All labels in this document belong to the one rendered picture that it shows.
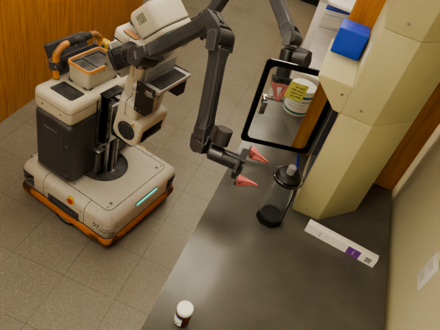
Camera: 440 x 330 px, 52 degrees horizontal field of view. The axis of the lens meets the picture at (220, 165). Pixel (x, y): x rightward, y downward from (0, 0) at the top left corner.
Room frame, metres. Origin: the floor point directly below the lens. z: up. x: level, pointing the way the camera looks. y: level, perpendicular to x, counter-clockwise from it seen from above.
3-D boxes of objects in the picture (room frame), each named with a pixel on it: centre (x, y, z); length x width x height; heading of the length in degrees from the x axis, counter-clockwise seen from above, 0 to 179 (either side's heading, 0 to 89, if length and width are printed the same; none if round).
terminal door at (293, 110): (1.57, -0.20, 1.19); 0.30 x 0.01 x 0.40; 99
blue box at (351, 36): (1.54, -0.30, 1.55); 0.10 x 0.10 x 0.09; 82
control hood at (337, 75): (1.45, -0.28, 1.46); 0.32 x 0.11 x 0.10; 172
